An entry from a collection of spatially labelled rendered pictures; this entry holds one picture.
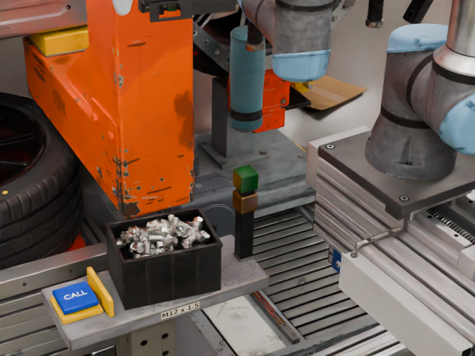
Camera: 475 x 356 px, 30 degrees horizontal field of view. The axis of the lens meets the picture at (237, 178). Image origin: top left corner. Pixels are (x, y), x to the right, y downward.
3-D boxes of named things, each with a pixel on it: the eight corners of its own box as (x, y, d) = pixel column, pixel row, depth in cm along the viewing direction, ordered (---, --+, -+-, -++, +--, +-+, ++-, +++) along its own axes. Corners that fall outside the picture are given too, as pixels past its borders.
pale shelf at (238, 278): (231, 244, 195) (231, 233, 194) (269, 287, 182) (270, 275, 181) (41, 300, 177) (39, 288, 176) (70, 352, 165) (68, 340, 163)
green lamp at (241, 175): (249, 180, 180) (249, 163, 178) (259, 190, 177) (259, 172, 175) (232, 185, 178) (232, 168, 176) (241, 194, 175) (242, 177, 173)
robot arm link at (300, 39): (307, 51, 126) (312, -25, 120) (338, 83, 117) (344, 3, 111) (254, 56, 124) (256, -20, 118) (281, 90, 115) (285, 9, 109)
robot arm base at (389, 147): (474, 165, 148) (484, 112, 143) (405, 189, 141) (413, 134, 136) (413, 128, 159) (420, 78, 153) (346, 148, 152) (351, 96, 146)
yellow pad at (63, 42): (80, 30, 232) (78, 11, 229) (98, 48, 221) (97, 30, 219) (28, 38, 226) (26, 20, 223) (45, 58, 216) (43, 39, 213)
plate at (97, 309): (88, 289, 176) (88, 285, 175) (103, 312, 170) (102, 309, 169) (49, 301, 173) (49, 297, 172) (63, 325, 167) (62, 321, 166)
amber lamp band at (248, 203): (248, 201, 183) (249, 184, 181) (258, 210, 180) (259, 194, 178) (231, 205, 181) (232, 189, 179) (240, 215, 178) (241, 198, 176)
